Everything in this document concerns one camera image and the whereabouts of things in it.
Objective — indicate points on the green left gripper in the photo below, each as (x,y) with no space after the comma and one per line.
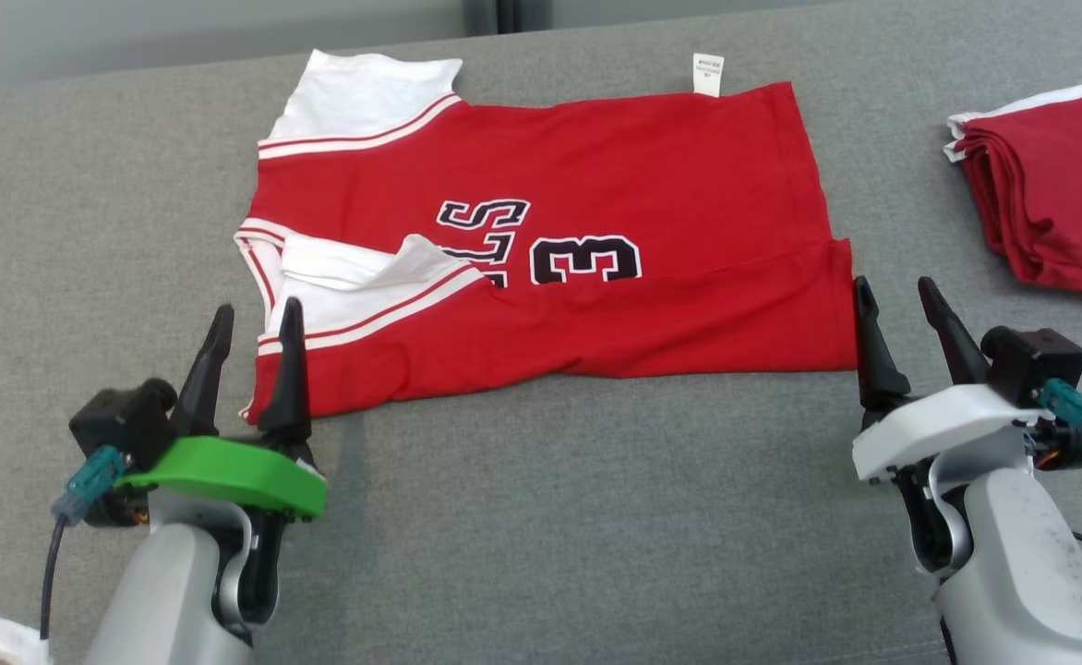
(227,471)

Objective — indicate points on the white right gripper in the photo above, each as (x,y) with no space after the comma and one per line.
(938,425)

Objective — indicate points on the red white shorts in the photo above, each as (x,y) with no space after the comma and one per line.
(1067,194)

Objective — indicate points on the red white basketball jersey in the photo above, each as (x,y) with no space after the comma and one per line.
(670,185)

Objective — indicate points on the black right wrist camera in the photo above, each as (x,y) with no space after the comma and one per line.
(1035,360)

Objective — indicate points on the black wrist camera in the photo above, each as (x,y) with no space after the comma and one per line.
(121,420)
(1035,360)

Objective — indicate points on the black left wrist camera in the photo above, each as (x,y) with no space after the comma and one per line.
(121,420)

